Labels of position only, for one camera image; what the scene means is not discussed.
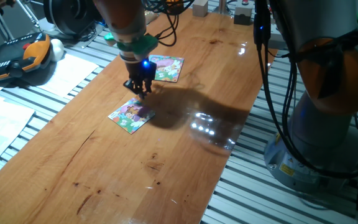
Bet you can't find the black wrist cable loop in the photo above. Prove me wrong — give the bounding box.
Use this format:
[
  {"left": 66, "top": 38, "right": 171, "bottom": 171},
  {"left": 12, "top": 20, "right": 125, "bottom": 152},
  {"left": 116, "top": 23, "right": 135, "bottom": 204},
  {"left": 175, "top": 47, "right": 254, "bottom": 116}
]
[{"left": 141, "top": 0, "right": 196, "bottom": 47}]

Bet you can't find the butterfly puzzle tray board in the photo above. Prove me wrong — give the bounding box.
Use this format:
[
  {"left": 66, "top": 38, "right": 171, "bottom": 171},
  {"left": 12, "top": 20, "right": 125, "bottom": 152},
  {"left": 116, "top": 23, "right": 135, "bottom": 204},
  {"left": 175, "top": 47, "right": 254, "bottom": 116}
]
[{"left": 148, "top": 54, "right": 185, "bottom": 83}]

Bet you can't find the black round device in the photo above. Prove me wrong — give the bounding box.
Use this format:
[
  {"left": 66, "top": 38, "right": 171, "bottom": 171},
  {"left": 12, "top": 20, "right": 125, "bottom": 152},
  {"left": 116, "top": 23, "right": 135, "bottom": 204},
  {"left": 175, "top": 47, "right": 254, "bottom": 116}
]
[{"left": 43, "top": 0, "right": 104, "bottom": 40}]

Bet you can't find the assembled butterfly jigsaw puzzle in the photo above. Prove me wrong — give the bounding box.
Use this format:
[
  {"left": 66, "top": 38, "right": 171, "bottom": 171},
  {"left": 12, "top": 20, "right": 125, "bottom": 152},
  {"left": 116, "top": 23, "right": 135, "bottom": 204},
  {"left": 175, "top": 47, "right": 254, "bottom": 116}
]
[{"left": 108, "top": 97, "right": 156, "bottom": 135}]

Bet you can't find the white small box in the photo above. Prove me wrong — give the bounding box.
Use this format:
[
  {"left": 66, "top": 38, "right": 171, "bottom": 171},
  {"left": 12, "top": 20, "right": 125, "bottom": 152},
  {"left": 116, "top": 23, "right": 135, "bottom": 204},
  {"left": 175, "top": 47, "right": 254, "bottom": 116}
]
[{"left": 268, "top": 30, "right": 287, "bottom": 50}]

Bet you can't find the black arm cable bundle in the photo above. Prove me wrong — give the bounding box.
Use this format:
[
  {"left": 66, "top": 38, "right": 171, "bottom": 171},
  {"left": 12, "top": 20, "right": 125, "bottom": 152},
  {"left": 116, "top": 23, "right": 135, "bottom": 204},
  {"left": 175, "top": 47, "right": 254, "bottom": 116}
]
[{"left": 255, "top": 40, "right": 358, "bottom": 180}]

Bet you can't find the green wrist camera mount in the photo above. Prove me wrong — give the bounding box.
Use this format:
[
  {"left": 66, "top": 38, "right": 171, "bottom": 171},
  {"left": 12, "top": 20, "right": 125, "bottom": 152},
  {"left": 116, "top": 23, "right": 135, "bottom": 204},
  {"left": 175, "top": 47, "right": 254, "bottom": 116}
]
[{"left": 103, "top": 32, "right": 159, "bottom": 58}]

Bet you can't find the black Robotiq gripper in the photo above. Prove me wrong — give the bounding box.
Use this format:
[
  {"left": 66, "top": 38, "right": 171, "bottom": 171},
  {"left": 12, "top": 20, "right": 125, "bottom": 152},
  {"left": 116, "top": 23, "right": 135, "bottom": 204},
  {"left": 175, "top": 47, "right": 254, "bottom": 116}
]
[{"left": 122, "top": 57, "right": 157, "bottom": 100}]

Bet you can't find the beige small box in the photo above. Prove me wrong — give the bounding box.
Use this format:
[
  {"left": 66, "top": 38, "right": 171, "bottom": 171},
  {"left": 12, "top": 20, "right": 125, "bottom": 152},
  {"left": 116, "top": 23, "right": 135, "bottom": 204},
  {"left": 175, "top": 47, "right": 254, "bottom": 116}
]
[{"left": 192, "top": 0, "right": 209, "bottom": 18}]

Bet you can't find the grey emergency stop box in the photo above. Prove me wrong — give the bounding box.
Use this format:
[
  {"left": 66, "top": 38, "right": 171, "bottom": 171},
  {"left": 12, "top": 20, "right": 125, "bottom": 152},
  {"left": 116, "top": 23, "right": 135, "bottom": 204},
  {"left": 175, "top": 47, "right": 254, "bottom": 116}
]
[{"left": 233, "top": 0, "right": 255, "bottom": 26}]

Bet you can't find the black connector blue light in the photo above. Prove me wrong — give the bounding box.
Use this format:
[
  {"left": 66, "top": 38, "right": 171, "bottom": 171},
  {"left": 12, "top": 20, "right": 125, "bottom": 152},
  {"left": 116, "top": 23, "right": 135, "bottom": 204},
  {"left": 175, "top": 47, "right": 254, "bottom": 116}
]
[{"left": 253, "top": 0, "right": 272, "bottom": 50}]

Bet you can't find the metal post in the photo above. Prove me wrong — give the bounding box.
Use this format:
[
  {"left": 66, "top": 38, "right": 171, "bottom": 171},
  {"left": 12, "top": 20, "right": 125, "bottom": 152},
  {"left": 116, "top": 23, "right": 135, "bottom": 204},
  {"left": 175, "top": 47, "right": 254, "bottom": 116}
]
[{"left": 213, "top": 0, "right": 233, "bottom": 15}]

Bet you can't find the white round ball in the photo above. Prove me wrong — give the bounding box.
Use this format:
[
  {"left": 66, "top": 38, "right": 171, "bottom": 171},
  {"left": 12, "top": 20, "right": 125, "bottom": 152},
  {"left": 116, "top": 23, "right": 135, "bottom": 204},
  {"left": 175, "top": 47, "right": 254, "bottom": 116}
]
[{"left": 49, "top": 38, "right": 65, "bottom": 62}]

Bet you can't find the orange round object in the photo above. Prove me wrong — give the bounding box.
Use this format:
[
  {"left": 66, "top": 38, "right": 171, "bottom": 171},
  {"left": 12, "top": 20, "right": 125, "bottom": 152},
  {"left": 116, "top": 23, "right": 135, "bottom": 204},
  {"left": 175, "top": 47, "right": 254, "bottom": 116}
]
[{"left": 165, "top": 0, "right": 186, "bottom": 15}]

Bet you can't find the black orange teach pendant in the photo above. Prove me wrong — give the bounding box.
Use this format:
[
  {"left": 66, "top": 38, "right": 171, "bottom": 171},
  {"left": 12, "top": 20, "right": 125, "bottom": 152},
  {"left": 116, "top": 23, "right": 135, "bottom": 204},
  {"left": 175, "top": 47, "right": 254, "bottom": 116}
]
[{"left": 0, "top": 32, "right": 52, "bottom": 83}]

